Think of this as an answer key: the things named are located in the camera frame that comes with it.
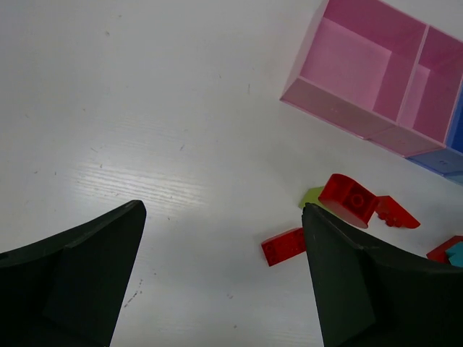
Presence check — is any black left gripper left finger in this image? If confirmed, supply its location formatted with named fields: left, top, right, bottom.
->
left=1, top=200, right=146, bottom=346

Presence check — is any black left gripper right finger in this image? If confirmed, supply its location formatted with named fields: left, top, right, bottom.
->
left=302, top=203, right=462, bottom=346

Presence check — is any red lego base brick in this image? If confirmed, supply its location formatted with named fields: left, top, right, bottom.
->
left=426, top=236, right=462, bottom=264

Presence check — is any red sloped lego brick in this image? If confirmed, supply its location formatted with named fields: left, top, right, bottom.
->
left=375, top=195, right=421, bottom=229

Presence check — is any teal lego brick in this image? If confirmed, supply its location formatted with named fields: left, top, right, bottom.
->
left=446, top=241, right=463, bottom=267

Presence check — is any red curved lego brick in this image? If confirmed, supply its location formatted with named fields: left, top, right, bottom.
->
left=318, top=173, right=379, bottom=228

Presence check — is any green lego brick stack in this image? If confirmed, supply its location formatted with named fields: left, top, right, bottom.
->
left=298, top=186, right=325, bottom=209

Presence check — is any red flat lego brick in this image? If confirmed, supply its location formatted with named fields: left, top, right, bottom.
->
left=261, top=228, right=306, bottom=267

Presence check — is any small pink bin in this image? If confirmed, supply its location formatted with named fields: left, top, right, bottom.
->
left=368, top=26, right=462, bottom=158

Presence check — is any large pink bin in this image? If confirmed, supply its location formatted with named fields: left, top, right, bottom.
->
left=281, top=0, right=428, bottom=138

